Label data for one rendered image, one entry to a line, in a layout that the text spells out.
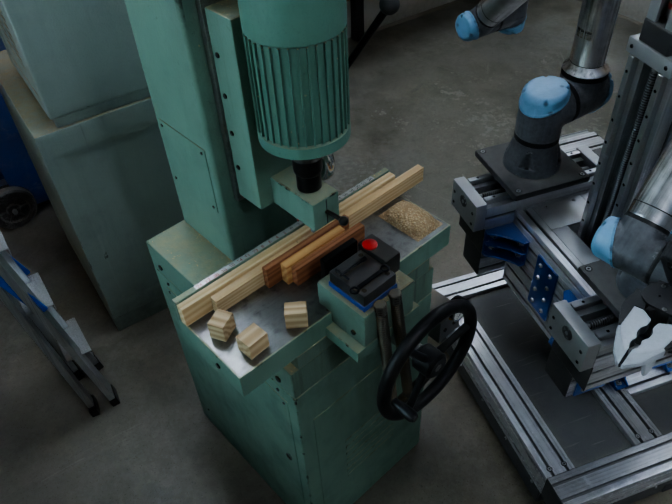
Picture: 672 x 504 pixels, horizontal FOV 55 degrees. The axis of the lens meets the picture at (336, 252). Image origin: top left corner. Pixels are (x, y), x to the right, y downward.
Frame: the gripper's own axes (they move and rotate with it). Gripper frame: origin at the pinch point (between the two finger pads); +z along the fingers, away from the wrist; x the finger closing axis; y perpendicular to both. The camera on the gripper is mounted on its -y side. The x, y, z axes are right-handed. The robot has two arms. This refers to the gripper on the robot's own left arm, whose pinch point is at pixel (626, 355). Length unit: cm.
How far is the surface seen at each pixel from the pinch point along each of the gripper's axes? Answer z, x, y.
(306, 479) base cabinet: 17, 59, 84
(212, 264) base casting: 8, 94, 37
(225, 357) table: 25, 61, 28
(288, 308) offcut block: 10, 58, 25
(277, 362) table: 18, 55, 32
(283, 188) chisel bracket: -4, 74, 12
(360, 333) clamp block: 3, 47, 29
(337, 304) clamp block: 3, 53, 26
